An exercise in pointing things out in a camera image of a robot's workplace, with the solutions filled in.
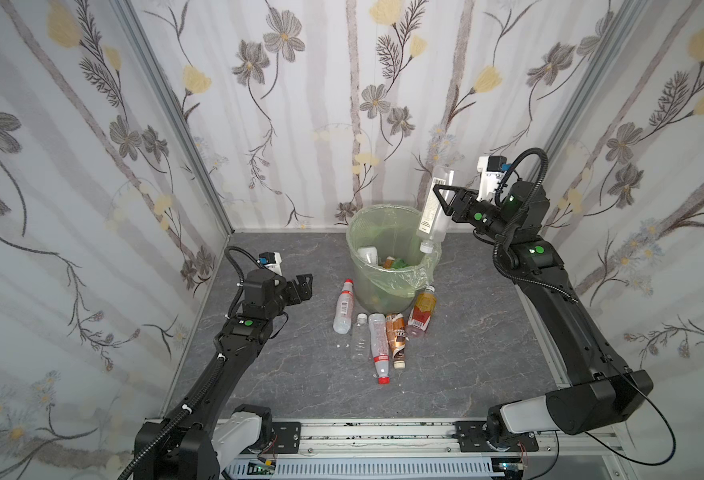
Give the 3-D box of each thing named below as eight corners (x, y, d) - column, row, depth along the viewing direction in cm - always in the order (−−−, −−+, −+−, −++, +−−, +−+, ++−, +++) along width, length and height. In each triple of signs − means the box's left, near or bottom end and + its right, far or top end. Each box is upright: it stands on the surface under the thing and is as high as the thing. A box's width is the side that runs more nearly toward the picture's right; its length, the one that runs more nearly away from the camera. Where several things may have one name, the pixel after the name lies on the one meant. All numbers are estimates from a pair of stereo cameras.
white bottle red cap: (333, 334, 94) (333, 327, 90) (336, 286, 105) (335, 279, 101) (353, 334, 94) (353, 327, 90) (353, 286, 105) (353, 279, 101)
